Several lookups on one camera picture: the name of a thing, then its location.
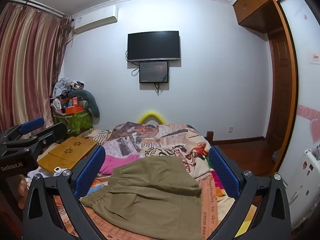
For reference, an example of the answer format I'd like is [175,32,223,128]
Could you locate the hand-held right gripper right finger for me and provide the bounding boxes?
[207,145,292,240]

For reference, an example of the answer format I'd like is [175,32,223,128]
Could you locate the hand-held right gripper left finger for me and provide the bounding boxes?
[22,145,110,240]

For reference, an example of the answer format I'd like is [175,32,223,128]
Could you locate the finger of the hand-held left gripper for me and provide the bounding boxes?
[4,122,68,158]
[0,117,45,142]

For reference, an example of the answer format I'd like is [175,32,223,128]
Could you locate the olive green pants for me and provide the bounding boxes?
[79,156,202,238]

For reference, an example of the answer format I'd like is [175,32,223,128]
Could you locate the person's left hand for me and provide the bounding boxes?
[17,175,29,209]

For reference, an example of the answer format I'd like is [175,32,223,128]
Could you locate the colourful fleece blanket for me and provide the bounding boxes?
[195,167,253,240]

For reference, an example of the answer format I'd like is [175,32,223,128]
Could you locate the bamboo lap desk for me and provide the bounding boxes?
[37,136,98,170]

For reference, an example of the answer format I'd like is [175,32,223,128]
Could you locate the green storage box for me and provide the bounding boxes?
[53,110,93,136]

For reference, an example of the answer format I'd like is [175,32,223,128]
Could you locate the pink cloth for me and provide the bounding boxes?
[99,154,144,174]

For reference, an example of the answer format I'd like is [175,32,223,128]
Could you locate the pile of toys and boxes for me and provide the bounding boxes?
[51,79,87,115]

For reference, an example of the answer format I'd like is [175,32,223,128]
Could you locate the grey plush toy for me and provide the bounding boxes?
[68,89,100,118]

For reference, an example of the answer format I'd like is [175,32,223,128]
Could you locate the striped curtain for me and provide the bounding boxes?
[0,2,63,133]

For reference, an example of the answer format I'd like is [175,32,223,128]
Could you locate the bed with printed cover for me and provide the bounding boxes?
[54,122,237,240]

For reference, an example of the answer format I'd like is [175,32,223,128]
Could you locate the white suitcase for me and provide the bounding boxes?
[277,149,320,230]

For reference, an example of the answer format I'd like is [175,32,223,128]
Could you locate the brown patterned curtain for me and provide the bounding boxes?
[54,14,74,88]

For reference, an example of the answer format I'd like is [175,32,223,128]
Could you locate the pink heart decoration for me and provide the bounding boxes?
[297,104,320,144]

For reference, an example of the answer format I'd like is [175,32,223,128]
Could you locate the wooden door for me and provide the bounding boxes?
[268,34,292,142]

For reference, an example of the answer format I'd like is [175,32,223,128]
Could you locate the small black monitor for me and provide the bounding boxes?
[139,61,169,84]

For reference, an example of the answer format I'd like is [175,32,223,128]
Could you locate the white sliding wardrobe door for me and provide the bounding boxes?
[274,0,320,178]

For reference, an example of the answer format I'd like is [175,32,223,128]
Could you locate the white air conditioner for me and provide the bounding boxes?
[72,4,119,34]

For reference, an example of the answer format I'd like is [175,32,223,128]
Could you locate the wooden overhead cabinet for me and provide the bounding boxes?
[232,0,300,34]

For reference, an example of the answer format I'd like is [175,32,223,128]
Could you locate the yellow foam ring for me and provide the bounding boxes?
[139,110,165,125]

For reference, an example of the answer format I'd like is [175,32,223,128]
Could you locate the white curtain rail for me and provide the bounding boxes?
[10,0,73,19]

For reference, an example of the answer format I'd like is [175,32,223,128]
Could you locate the black wall television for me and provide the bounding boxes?
[127,31,181,62]

